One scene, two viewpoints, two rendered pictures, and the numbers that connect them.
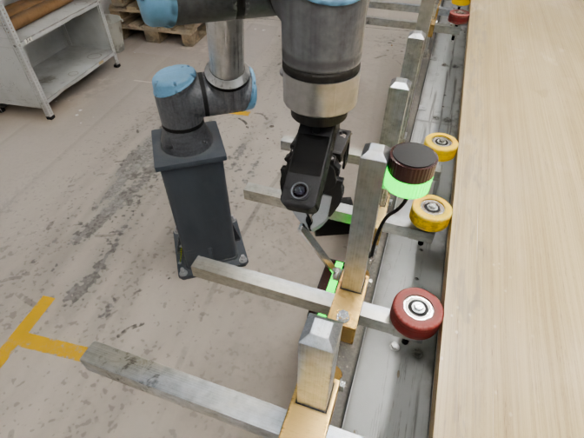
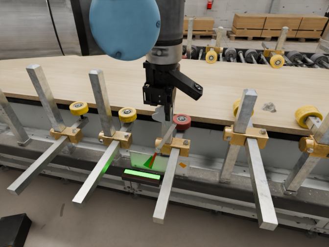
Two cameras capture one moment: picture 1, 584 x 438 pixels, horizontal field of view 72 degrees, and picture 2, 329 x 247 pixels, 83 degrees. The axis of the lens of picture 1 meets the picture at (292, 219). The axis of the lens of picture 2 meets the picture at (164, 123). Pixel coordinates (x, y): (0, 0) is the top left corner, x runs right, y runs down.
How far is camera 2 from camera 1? 67 cm
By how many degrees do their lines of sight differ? 69
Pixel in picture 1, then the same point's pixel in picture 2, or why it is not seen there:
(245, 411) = (255, 148)
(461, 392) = (209, 113)
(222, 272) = (166, 197)
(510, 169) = not seen: hidden behind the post
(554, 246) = not seen: hidden behind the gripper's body
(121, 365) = (267, 199)
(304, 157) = (184, 79)
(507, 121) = (69, 88)
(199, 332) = not seen: outside the picture
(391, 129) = (105, 93)
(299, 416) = (249, 132)
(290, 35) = (178, 22)
